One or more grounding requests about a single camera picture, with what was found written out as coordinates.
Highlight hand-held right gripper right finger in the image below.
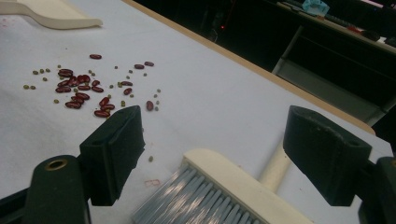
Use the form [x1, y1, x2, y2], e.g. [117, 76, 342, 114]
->
[282, 105, 373, 207]

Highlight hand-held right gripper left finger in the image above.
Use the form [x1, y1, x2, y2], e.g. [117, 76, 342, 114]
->
[78, 105, 147, 207]

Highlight red and green beans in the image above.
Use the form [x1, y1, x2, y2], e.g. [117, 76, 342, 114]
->
[21, 53, 163, 163]

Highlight cream brush with grey bristles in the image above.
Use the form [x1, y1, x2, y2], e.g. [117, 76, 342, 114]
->
[130, 141, 316, 224]

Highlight cream plastic dustpan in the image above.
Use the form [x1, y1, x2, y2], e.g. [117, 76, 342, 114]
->
[0, 0, 104, 31]

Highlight white table cover sheet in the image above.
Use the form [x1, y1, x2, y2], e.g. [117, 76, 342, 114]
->
[0, 0, 394, 224]

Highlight wooden table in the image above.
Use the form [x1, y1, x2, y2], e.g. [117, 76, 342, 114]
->
[120, 0, 376, 135]

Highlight light blue object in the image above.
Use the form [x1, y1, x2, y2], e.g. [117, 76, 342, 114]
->
[301, 0, 331, 17]

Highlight white metal frame desk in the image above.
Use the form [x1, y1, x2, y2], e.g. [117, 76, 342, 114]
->
[271, 0, 396, 126]

